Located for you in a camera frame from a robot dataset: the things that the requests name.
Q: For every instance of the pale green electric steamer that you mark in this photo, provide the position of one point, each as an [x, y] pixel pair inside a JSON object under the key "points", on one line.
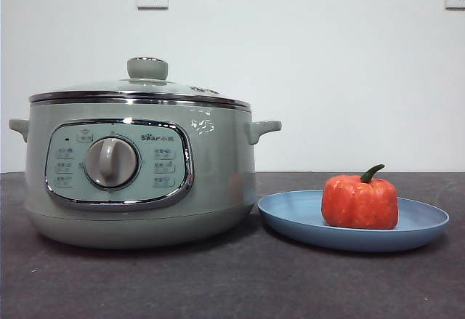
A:
{"points": [[218, 173]]}

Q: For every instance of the orange pumpkin with green stem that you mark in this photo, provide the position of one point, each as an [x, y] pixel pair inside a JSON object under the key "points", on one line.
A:
{"points": [[359, 206]]}

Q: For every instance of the glass lid with green knob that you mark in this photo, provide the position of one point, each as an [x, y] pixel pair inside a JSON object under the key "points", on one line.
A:
{"points": [[147, 69]]}

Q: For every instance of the blue round plate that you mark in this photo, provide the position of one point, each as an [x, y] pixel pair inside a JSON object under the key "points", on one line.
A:
{"points": [[290, 217]]}

